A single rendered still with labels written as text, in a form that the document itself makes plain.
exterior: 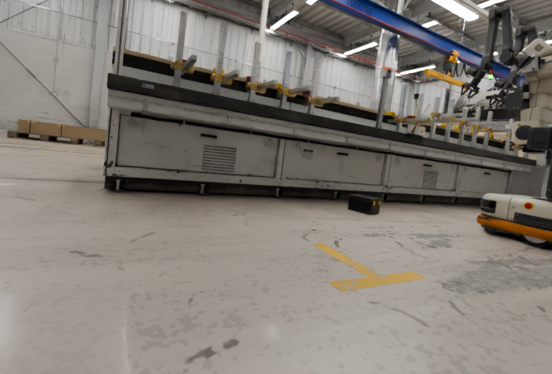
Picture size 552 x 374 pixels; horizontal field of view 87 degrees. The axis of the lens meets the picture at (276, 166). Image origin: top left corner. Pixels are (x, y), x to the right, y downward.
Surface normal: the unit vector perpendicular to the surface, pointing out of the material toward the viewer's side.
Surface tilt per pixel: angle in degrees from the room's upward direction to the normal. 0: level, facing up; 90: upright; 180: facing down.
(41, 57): 90
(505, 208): 90
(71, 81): 90
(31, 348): 0
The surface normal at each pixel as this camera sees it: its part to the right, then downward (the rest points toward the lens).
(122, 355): 0.12, -0.99
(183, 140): 0.44, 0.13
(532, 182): -0.88, -0.08
